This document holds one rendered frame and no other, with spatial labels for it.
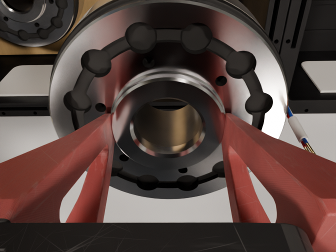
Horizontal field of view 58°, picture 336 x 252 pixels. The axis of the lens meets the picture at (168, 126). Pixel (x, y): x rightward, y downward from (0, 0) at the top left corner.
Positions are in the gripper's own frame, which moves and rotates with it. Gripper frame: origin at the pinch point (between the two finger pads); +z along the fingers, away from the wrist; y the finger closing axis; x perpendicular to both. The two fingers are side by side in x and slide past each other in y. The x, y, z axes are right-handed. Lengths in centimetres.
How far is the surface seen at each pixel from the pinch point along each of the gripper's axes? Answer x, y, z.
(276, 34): 0.1, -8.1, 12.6
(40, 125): 26, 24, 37
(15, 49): 5.5, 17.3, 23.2
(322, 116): 23, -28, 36
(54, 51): 5.6, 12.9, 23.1
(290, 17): -1.2, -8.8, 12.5
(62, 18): 1.0, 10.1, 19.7
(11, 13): 0.4, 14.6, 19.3
